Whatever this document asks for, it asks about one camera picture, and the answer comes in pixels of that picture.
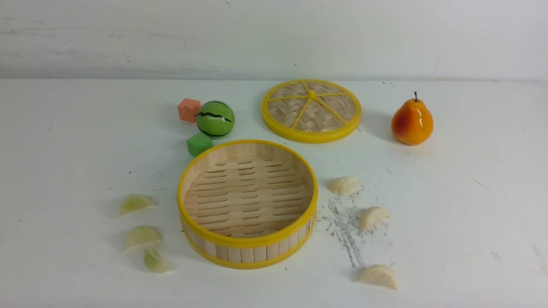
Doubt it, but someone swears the woven bamboo steamer lid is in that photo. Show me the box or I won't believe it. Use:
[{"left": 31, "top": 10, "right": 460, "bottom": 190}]
[{"left": 260, "top": 79, "right": 362, "bottom": 144}]

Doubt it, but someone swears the orange foam cube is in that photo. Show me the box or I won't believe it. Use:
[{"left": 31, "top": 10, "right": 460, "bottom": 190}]
[{"left": 178, "top": 98, "right": 202, "bottom": 123}]

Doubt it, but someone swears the green foam cube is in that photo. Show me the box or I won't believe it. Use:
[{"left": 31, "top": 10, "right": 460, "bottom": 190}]
[{"left": 186, "top": 133, "right": 213, "bottom": 157}]

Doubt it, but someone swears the green dumpling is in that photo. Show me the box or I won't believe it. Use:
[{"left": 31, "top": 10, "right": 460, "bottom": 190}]
[
  {"left": 143, "top": 248, "right": 172, "bottom": 274},
  {"left": 122, "top": 225, "right": 164, "bottom": 252},
  {"left": 118, "top": 194, "right": 156, "bottom": 218}
]

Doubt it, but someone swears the bamboo steamer tray yellow rim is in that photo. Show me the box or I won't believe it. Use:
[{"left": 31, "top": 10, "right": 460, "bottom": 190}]
[{"left": 177, "top": 139, "right": 319, "bottom": 270}]

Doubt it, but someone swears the orange toy pear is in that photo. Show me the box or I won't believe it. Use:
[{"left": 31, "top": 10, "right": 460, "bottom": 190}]
[{"left": 391, "top": 91, "right": 434, "bottom": 146}]

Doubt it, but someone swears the green toy watermelon ball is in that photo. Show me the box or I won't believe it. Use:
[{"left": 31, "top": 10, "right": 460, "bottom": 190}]
[{"left": 196, "top": 100, "right": 235, "bottom": 139}]

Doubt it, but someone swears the white dumpling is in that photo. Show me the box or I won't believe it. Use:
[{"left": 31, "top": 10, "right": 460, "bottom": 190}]
[
  {"left": 357, "top": 264, "right": 399, "bottom": 290},
  {"left": 327, "top": 176, "right": 360, "bottom": 196},
  {"left": 359, "top": 207, "right": 391, "bottom": 232}
]

